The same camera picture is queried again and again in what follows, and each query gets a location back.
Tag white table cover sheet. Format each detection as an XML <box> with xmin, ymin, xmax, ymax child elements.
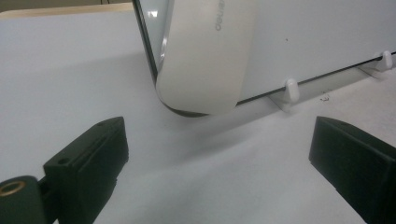
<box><xmin>0</xmin><ymin>10</ymin><xmax>396</xmax><ymax>224</ymax></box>

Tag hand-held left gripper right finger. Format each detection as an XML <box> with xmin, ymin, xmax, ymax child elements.
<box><xmin>308</xmin><ymin>115</ymin><xmax>396</xmax><ymax>224</ymax></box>

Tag white whiteboard stand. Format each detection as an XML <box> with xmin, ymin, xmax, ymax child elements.
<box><xmin>266</xmin><ymin>49</ymin><xmax>396</xmax><ymax>114</ymax></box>

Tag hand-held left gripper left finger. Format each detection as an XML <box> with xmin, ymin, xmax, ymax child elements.
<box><xmin>42</xmin><ymin>116</ymin><xmax>130</xmax><ymax>224</ymax></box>

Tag wooden table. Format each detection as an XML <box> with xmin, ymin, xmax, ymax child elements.
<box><xmin>0</xmin><ymin>2</ymin><xmax>135</xmax><ymax>21</ymax></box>

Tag white whiteboard eraser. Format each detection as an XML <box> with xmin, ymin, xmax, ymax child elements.
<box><xmin>155</xmin><ymin>0</ymin><xmax>258</xmax><ymax>117</ymax></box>

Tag black-framed whiteboard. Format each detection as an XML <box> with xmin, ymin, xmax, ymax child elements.
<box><xmin>132</xmin><ymin>0</ymin><xmax>396</xmax><ymax>119</ymax></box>

